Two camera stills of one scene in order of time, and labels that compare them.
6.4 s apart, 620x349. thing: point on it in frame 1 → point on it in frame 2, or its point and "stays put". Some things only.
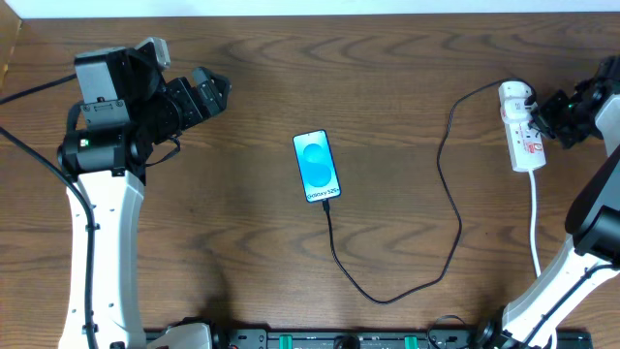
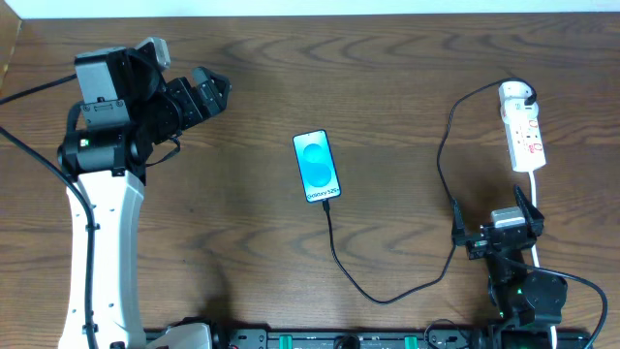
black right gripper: [555, 117] → [493, 235]
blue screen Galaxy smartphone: [317, 168] stays put
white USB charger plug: [511, 98] stays put
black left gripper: [195, 100] stays put
